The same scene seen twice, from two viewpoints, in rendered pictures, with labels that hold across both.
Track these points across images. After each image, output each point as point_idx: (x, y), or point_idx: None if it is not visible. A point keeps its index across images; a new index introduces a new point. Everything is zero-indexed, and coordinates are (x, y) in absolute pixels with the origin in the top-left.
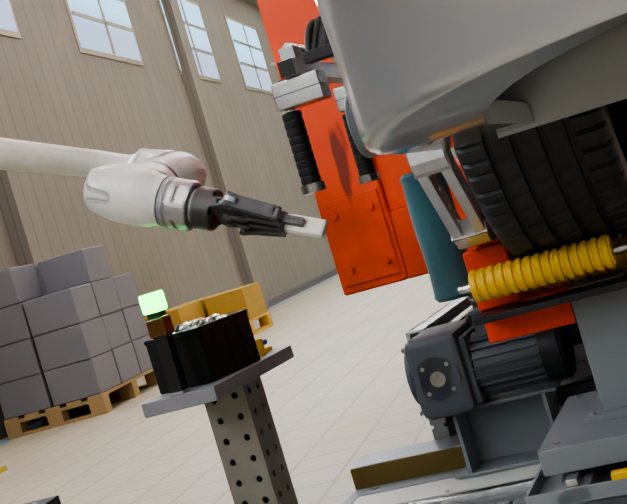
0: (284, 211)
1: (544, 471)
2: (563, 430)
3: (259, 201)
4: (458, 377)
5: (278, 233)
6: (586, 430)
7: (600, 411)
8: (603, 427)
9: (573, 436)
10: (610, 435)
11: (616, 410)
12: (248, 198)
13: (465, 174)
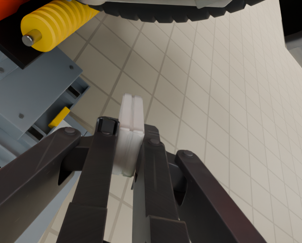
0: (164, 144)
1: (19, 138)
2: None
3: (227, 197)
4: None
5: (68, 180)
6: (16, 91)
7: None
8: (25, 86)
9: (19, 102)
10: (50, 100)
11: (14, 64)
12: (253, 230)
13: (214, 14)
